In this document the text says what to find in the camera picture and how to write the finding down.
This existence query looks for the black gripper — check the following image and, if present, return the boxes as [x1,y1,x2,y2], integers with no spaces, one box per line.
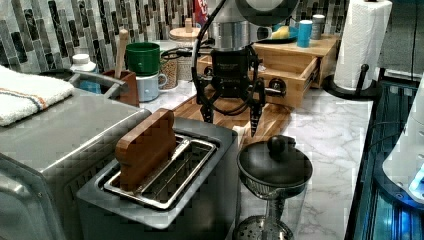
[199,49,266,136]

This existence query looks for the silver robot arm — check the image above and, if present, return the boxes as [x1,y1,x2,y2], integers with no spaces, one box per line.
[191,0,299,133]

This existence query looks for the walnut cutting board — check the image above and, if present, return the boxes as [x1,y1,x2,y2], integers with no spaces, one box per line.
[173,96,291,146]

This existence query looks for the light wooden drawer box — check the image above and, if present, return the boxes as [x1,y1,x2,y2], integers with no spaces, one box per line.
[196,34,340,108]

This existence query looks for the black lid french press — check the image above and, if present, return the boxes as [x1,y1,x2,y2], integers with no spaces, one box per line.
[232,135,313,240]

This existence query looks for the glass jar wooden lid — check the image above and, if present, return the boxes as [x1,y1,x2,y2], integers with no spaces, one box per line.
[160,17,208,91]

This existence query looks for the light blue mug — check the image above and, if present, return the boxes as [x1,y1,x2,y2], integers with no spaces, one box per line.
[136,73,168,102]

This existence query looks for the yellow sponge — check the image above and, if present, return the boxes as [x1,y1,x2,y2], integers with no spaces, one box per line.
[271,26,290,39]

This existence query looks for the blue canister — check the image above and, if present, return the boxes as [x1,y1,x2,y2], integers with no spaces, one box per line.
[297,20,313,48]

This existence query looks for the stainless steel toaster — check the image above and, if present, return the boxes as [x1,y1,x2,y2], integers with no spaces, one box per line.
[77,118,238,240]

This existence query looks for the blue plate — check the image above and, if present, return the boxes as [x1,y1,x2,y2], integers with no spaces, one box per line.
[261,26,298,44]

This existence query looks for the wooden toast slice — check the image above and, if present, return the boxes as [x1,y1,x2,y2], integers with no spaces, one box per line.
[115,108,176,191]

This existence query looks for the green cup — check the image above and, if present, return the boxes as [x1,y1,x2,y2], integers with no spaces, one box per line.
[126,42,160,76]

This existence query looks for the brown utensil holder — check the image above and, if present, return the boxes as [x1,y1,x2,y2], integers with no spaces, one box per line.
[111,70,139,107]

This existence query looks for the grey shaker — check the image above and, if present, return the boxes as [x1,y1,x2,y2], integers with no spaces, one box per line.
[311,14,325,40]

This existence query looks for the black paper towel holder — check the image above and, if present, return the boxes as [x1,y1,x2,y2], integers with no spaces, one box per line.
[322,64,382,101]

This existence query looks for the white paper towel roll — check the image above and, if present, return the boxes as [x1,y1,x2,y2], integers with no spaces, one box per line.
[334,0,392,89]

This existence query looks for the white cap bottle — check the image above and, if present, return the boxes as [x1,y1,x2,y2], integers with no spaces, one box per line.
[69,53,102,95]

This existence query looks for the large steel appliance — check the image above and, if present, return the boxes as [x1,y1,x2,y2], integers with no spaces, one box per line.
[1,88,150,240]

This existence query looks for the white striped towel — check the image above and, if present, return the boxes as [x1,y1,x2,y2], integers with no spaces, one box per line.
[0,66,75,126]

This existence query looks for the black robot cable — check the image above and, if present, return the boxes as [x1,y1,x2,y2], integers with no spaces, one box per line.
[161,0,268,117]

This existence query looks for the wooden utensil handle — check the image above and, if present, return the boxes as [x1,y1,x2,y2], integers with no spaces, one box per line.
[114,29,129,79]

